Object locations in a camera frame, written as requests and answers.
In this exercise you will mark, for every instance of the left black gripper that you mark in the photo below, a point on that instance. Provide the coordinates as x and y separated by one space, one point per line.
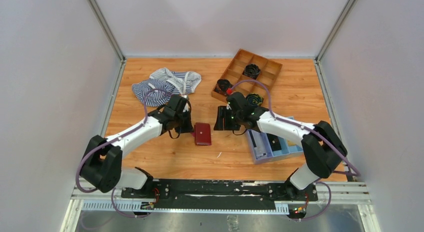
184 123

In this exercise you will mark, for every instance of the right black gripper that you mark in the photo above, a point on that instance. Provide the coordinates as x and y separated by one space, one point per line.
225 119

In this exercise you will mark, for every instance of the red leather card holder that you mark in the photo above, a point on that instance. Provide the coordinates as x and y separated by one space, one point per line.
202 134

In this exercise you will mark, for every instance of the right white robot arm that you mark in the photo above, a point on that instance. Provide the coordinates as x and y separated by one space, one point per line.
322 148

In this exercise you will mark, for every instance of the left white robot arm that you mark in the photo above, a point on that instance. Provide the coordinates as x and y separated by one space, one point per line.
101 165

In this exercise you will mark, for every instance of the black yellow rolled belt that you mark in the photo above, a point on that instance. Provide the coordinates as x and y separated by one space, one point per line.
254 100

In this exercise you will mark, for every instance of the silver item in organizer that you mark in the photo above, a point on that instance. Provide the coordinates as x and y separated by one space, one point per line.
257 144

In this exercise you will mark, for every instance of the black rolled belt left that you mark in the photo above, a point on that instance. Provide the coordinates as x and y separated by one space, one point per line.
223 86

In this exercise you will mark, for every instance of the blue plastic organizer box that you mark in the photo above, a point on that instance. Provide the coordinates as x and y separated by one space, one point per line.
285 152

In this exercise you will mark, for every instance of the striped blue white cloth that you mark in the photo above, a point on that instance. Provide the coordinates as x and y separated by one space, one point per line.
163 83

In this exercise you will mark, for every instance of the black item in organizer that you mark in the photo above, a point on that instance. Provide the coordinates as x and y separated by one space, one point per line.
274 142

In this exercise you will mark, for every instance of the black rolled belt top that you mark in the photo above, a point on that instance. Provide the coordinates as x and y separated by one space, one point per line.
252 71

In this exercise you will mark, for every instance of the gold item in organizer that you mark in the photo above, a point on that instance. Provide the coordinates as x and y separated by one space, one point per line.
290 143

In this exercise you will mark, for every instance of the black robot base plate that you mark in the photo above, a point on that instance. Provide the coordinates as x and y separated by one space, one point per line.
219 194

